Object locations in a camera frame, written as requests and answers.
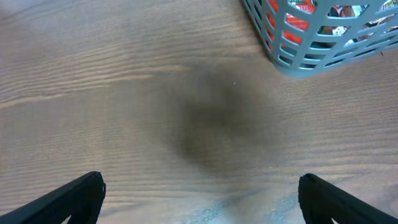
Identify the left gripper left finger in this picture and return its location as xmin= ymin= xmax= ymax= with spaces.
xmin=1 ymin=171 xmax=106 ymax=224

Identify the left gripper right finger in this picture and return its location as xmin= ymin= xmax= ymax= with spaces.
xmin=298 ymin=173 xmax=397 ymax=224

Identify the grey plastic basket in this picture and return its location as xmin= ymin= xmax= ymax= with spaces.
xmin=242 ymin=0 xmax=397 ymax=77

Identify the orange pasta packet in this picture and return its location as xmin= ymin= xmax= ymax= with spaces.
xmin=267 ymin=0 xmax=318 ymax=44

